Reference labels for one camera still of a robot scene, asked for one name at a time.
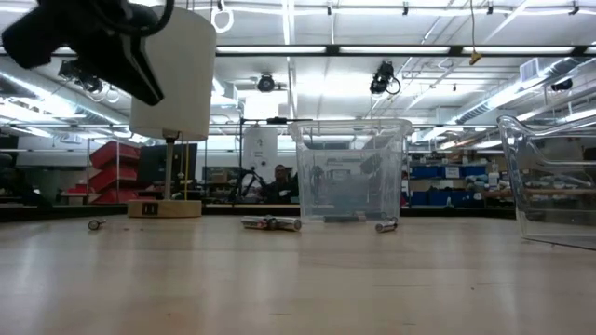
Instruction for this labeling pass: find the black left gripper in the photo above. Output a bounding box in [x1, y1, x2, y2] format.
[2, 0, 165, 107]

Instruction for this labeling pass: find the white shade wooden lamp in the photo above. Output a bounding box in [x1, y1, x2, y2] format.
[127, 4, 218, 220]

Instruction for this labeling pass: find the clear rounded plastic container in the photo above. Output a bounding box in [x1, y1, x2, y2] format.
[495, 114, 596, 252]

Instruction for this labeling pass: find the black monitor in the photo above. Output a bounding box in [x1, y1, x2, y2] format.
[138, 142, 199, 190]

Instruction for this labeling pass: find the red storage bin rack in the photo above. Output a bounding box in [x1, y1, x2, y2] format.
[88, 141, 142, 206]

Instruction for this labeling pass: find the white hanging banner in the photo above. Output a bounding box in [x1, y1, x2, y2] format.
[242, 126, 279, 185]

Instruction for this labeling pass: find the person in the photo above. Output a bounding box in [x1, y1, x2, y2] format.
[267, 163, 300, 205]

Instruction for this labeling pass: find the tall clear plastic bin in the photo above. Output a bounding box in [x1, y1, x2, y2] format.
[287, 118, 414, 223]

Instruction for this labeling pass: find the blue storage bin shelf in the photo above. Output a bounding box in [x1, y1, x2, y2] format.
[408, 162, 490, 208]

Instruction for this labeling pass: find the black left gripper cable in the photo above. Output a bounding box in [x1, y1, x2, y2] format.
[100, 0, 176, 38]

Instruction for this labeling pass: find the white cable loop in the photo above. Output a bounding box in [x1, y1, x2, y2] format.
[211, 0, 236, 34]

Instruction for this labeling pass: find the silver ventilation duct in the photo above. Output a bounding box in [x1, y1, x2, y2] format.
[0, 58, 131, 127]
[454, 55, 596, 126]

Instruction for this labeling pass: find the hanging cable with yellow connector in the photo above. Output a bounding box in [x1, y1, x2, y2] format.
[468, 0, 483, 66]

